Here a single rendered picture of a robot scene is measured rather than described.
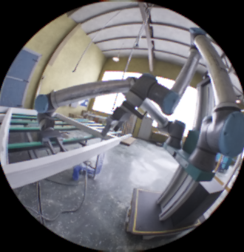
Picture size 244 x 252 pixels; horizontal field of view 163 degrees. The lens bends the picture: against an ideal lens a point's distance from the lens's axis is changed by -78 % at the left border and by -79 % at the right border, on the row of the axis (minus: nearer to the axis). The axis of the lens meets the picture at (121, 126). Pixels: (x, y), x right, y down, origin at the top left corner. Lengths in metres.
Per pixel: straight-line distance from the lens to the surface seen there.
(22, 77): 6.88
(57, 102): 0.44
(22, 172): 0.36
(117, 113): 0.37
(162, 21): 7.74
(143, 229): 0.98
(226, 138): 0.33
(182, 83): 0.52
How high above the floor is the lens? 1.16
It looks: 5 degrees down
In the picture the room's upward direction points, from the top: 16 degrees clockwise
